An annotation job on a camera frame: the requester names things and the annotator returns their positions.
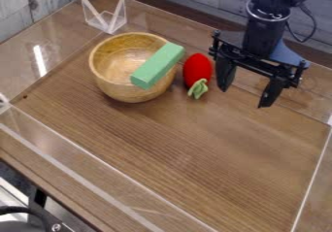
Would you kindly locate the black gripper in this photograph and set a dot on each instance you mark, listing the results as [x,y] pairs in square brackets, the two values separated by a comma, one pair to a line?
[262,52]

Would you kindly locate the green rectangular block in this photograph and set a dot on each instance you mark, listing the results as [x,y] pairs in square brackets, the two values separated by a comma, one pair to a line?
[153,70]

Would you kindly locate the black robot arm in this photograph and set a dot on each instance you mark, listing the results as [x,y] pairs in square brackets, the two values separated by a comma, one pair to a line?
[289,3]

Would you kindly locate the brown wooden bowl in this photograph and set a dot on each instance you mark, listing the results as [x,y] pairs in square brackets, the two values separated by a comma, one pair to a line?
[117,57]

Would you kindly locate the red toy strawberry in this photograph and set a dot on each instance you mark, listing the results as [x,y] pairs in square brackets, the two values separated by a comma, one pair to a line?
[198,71]

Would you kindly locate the clear acrylic stand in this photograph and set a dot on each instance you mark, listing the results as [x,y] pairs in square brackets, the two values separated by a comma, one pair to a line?
[106,21]

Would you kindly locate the black metal clamp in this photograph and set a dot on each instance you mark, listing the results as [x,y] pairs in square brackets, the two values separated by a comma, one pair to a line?
[41,218]

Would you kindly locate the clear acrylic tray wall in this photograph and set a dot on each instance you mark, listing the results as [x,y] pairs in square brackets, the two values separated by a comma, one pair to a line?
[109,199]

